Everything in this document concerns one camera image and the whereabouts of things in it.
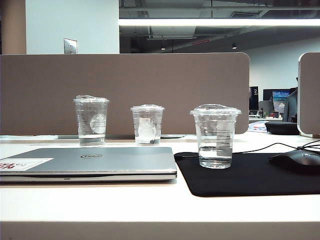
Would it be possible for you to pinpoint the small clear plastic lidded cup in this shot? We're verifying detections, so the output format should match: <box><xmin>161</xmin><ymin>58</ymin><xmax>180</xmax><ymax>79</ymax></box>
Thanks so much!
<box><xmin>189</xmin><ymin>103</ymin><xmax>243</xmax><ymax>170</ymax></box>

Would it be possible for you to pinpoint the clear cup white paper label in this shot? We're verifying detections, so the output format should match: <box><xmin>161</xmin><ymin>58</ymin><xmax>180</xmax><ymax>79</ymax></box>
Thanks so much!
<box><xmin>130</xmin><ymin>104</ymin><xmax>166</xmax><ymax>146</ymax></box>

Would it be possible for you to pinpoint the silver Dell laptop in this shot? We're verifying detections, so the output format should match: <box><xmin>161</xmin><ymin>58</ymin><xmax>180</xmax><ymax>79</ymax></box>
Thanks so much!
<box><xmin>0</xmin><ymin>146</ymin><xmax>178</xmax><ymax>184</ymax></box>

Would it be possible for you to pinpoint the tall clear cup round logo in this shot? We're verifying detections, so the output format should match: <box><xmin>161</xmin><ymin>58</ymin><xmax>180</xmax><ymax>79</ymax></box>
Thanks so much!
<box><xmin>72</xmin><ymin>94</ymin><xmax>110</xmax><ymax>148</ymax></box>

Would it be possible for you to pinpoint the white red laptop sticker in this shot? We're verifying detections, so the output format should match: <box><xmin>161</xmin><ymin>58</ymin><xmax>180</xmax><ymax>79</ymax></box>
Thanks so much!
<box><xmin>0</xmin><ymin>157</ymin><xmax>55</xmax><ymax>172</ymax></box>

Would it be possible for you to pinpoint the wide brown desk divider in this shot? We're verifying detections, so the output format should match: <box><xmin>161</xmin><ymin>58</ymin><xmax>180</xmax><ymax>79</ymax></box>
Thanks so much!
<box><xmin>0</xmin><ymin>52</ymin><xmax>251</xmax><ymax>137</ymax></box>

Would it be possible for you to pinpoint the black sign white numeral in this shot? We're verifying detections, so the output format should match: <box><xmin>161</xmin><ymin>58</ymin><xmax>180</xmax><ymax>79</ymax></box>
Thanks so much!
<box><xmin>248</xmin><ymin>86</ymin><xmax>260</xmax><ymax>111</ymax></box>

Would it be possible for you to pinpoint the blue patterned sheet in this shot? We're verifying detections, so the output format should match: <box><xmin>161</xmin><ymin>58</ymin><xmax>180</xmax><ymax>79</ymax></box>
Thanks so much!
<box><xmin>249</xmin><ymin>120</ymin><xmax>270</xmax><ymax>132</ymax></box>

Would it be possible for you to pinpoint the black mouse pad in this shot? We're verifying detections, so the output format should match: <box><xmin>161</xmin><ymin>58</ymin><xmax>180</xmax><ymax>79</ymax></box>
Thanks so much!
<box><xmin>173</xmin><ymin>151</ymin><xmax>320</xmax><ymax>198</ymax></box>

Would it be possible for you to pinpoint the long white ceiling light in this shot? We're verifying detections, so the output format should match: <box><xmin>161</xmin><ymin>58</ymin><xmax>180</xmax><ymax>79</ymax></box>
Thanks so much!
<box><xmin>118</xmin><ymin>18</ymin><xmax>320</xmax><ymax>27</ymax></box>

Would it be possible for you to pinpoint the background computer monitor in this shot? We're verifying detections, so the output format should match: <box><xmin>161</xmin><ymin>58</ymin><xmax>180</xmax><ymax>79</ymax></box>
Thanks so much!
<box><xmin>271</xmin><ymin>90</ymin><xmax>292</xmax><ymax>113</ymax></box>

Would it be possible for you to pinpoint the black oval pouch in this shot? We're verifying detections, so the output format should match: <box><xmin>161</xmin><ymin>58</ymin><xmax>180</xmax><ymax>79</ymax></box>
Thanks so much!
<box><xmin>264</xmin><ymin>120</ymin><xmax>301</xmax><ymax>136</ymax></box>

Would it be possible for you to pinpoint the black computer mouse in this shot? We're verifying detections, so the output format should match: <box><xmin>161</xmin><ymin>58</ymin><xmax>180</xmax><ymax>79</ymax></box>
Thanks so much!
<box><xmin>268</xmin><ymin>149</ymin><xmax>320</xmax><ymax>167</ymax></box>

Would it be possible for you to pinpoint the brown divider white edge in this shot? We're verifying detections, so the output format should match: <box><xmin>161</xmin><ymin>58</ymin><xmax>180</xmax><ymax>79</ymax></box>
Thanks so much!
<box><xmin>297</xmin><ymin>51</ymin><xmax>320</xmax><ymax>139</ymax></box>

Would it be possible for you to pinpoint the metal wall switch plate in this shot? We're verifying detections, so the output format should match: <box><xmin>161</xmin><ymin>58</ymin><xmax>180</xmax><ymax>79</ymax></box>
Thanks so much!
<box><xmin>63</xmin><ymin>37</ymin><xmax>78</xmax><ymax>55</ymax></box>

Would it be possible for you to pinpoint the black mouse cable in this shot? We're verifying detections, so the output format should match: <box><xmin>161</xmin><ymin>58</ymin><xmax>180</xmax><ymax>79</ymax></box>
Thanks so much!
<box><xmin>181</xmin><ymin>142</ymin><xmax>302</xmax><ymax>159</ymax></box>

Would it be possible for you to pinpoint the thin black desk cable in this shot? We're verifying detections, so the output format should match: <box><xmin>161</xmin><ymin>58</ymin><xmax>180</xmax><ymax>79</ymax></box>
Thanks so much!
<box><xmin>297</xmin><ymin>139</ymin><xmax>320</xmax><ymax>150</ymax></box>

